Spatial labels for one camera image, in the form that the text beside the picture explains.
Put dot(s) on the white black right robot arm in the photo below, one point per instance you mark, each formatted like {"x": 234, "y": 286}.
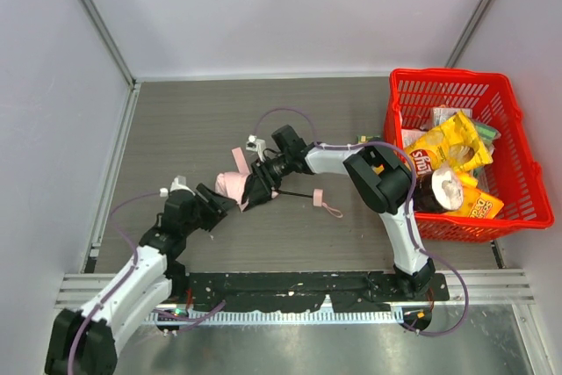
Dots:
{"x": 382, "y": 180}

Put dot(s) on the white wrapped packet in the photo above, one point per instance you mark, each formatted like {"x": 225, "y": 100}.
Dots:
{"x": 441, "y": 114}

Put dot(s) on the green snack packet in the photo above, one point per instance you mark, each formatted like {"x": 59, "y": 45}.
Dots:
{"x": 487, "y": 133}

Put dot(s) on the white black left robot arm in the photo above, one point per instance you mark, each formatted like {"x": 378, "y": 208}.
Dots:
{"x": 89, "y": 340}

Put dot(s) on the white slotted cable duct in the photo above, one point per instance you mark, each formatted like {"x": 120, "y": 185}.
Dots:
{"x": 322, "y": 317}

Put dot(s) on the red plastic basket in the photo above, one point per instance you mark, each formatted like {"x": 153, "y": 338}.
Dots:
{"x": 514, "y": 177}

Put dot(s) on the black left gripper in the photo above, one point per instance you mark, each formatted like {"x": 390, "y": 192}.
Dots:
{"x": 204, "y": 206}

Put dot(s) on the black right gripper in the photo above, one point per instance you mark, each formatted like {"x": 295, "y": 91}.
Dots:
{"x": 262, "y": 177}

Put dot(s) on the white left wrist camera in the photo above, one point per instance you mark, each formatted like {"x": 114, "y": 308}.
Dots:
{"x": 178, "y": 184}

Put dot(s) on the orange green carton box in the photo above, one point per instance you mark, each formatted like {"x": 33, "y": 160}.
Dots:
{"x": 368, "y": 138}

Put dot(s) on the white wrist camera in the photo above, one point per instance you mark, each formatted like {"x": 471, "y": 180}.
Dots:
{"x": 178, "y": 184}
{"x": 257, "y": 146}

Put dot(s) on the orange snack bag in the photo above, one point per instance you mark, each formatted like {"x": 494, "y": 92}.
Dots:
{"x": 478, "y": 204}

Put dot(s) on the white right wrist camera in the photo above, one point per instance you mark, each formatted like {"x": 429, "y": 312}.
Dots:
{"x": 257, "y": 146}

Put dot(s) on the yellow chips bag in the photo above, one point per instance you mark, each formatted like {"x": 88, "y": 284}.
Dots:
{"x": 455, "y": 144}

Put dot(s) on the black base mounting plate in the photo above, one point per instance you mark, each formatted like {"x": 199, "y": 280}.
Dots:
{"x": 298, "y": 292}

